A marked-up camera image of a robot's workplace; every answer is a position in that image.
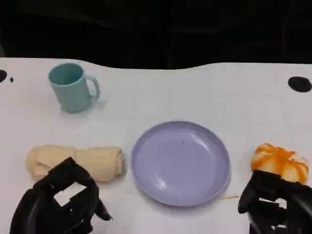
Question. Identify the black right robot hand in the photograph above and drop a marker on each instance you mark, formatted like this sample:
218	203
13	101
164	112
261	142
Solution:
297	202

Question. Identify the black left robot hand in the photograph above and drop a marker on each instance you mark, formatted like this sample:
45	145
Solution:
39	209

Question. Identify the beige towel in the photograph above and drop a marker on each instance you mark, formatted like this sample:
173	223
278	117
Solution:
102	161

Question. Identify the orange and white bread roll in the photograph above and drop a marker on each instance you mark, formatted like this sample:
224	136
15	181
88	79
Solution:
280	158

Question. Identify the large black table grommet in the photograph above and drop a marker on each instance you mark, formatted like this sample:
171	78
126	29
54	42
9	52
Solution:
299	84

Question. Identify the pale green mug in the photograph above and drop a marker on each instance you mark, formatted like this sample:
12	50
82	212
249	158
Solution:
72	95

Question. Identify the lilac plate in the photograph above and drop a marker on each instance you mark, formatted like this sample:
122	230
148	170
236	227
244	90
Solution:
180	165

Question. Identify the black table grommet at edge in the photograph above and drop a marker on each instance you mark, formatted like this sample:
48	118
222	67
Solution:
2	76

